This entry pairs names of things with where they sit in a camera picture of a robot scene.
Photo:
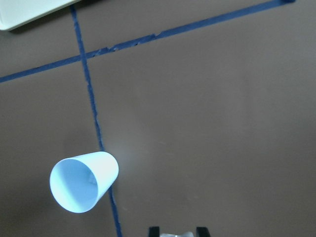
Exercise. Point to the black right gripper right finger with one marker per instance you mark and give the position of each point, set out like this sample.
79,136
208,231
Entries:
202,232

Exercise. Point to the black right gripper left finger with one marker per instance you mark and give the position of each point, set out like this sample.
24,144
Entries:
154,231

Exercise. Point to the cream bear print tray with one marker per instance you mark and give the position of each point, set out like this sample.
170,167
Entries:
15,13

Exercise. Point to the light blue paper cup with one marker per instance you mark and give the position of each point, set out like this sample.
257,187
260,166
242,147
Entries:
78,183

